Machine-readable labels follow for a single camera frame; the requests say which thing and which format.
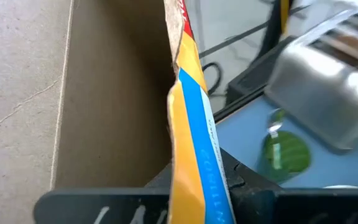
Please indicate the green faceted drinking glass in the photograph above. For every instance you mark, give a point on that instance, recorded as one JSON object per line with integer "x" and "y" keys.
{"x": 291, "y": 152}

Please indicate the raisin bran cereal box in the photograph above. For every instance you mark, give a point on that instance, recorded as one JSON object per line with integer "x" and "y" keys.
{"x": 20, "y": 93}

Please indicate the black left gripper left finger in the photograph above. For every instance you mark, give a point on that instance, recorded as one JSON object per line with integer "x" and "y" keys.
{"x": 104, "y": 203}

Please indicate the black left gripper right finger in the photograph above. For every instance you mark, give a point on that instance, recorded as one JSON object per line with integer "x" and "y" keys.
{"x": 259, "y": 203}

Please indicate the black frame post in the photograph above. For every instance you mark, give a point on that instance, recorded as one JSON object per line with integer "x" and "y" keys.
{"x": 272, "y": 28}

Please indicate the stainless steel toaster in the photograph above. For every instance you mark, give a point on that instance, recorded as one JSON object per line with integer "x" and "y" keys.
{"x": 315, "y": 93}

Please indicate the black panel stand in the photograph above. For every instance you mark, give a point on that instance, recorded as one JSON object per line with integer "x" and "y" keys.
{"x": 253, "y": 74}

